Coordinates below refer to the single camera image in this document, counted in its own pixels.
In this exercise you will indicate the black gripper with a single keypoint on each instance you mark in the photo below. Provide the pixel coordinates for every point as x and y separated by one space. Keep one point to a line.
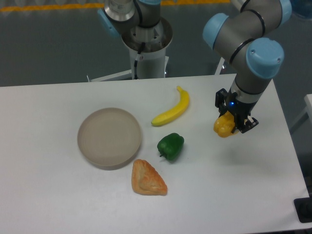
227 101

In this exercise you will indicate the yellow bell pepper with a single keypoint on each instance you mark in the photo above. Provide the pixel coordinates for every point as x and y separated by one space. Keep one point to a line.
224 125

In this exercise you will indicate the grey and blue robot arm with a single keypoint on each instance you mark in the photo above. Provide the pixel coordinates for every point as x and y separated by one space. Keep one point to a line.
241 41

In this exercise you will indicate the green bell pepper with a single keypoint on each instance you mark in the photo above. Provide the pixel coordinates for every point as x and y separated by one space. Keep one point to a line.
170 146

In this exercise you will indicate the beige round plate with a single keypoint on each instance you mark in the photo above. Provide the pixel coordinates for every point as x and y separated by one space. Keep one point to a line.
109 138

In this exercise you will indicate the yellow banana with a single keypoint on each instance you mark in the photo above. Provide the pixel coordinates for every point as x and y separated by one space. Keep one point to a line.
175 112

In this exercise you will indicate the white furniture edge at right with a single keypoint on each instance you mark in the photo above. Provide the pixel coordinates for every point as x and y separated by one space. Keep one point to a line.
303 116

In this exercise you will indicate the golden triangular pastry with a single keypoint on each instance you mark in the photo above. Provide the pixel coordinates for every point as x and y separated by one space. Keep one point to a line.
145 180

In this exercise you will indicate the black device at table edge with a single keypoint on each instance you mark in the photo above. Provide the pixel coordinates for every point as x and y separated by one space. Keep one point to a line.
303 208

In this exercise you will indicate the white metal frame bar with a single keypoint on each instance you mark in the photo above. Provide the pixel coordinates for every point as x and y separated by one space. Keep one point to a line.
220 67

